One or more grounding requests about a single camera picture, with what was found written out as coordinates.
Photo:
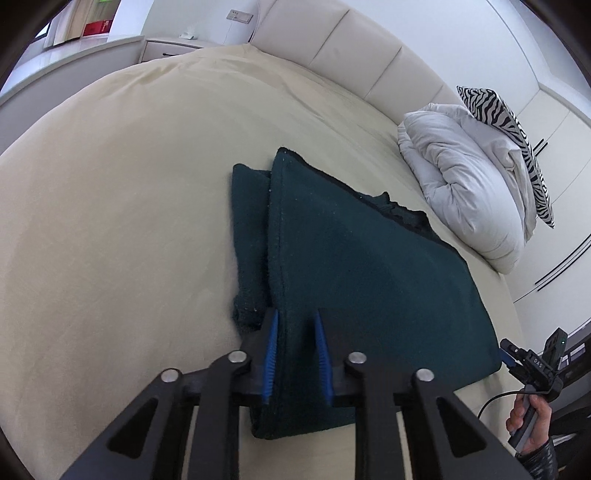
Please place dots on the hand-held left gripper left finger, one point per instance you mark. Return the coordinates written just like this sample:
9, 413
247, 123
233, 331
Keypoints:
271, 346

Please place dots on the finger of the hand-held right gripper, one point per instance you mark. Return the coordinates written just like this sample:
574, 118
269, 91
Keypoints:
506, 360
511, 346

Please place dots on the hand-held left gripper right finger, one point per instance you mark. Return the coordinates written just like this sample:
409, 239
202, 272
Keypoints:
323, 355

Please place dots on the dark green sweater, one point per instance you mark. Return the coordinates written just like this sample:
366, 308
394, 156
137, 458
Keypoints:
369, 277

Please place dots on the person's right forearm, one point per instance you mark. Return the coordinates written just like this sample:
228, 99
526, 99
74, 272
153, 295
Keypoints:
542, 464

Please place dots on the person's right hand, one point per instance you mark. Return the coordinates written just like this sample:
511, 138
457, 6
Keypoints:
540, 420

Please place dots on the dark furniture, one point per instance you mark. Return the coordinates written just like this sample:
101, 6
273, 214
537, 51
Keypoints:
579, 350

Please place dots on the white folded duvet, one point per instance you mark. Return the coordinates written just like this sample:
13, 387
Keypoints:
461, 184

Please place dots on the bed with beige sheet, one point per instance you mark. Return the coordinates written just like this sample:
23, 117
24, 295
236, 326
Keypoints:
115, 184

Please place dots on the white wardrobe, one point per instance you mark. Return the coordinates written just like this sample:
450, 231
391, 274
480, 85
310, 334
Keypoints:
554, 115

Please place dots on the zebra print pillow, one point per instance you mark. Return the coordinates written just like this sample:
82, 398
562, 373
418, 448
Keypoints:
489, 106

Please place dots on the beige padded headboard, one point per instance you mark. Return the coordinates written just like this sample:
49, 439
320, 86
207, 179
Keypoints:
360, 50

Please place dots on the white nightstand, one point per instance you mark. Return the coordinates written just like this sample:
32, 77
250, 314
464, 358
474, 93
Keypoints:
171, 48

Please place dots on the white window sill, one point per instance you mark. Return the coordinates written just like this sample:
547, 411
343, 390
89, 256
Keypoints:
69, 60

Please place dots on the beige curtain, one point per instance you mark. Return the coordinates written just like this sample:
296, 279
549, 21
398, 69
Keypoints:
67, 23

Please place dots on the wall socket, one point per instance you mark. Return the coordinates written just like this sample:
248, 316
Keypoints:
239, 16

